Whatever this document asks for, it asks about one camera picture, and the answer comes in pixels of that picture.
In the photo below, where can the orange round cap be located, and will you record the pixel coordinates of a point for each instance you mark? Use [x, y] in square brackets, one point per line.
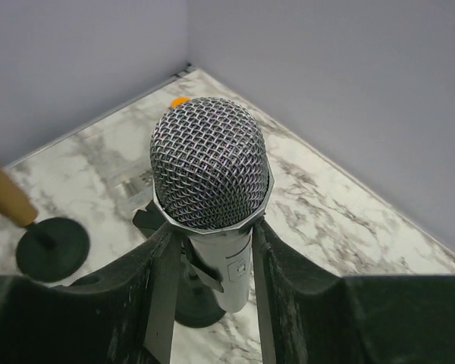
[179, 100]

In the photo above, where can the silver mesh-head microphone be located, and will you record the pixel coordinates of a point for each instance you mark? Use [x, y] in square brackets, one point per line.
[212, 181]

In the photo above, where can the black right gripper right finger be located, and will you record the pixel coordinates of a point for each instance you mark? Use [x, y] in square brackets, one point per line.
[308, 315]

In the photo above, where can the black round-base microphone stand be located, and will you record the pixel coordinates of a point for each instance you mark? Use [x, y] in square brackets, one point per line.
[196, 306]

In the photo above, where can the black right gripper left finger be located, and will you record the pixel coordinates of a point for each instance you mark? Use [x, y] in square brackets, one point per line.
[122, 313]

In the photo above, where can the black stand holding gold microphone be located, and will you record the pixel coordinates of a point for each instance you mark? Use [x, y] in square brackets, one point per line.
[52, 249]

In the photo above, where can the gold microphone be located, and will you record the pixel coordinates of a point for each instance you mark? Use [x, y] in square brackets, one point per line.
[14, 203]

